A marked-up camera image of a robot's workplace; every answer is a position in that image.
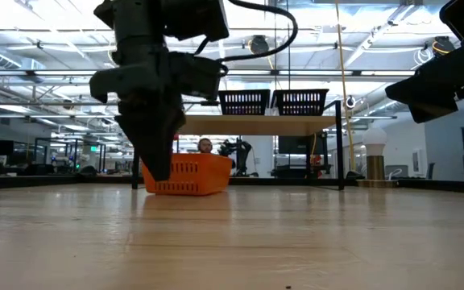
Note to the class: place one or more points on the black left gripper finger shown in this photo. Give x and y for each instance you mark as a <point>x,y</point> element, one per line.
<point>155,141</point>

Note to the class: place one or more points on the orange plastic basket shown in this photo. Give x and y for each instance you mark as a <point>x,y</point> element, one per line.
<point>208,173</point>

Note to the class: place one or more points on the long ceiling light bar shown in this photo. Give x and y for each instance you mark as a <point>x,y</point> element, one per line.
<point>316,73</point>

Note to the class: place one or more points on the person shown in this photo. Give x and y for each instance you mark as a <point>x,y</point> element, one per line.
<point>205,145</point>

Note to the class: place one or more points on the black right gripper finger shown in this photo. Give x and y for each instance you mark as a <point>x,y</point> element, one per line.
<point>425,96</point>

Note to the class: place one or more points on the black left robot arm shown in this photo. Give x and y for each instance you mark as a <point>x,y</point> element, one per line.
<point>135,20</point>

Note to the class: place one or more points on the black plastic basket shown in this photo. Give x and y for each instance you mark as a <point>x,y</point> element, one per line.
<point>244,102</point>
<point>300,102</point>

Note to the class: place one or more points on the green exit sign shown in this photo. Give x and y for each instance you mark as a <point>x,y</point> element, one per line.
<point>94,149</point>

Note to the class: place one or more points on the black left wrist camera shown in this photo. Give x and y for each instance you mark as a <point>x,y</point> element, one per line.
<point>195,76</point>

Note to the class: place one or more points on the wooden riser shelf black legs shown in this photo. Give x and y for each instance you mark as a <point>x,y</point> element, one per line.
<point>264,125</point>

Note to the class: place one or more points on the black background robot arm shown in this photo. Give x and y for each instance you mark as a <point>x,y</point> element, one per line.
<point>238,155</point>

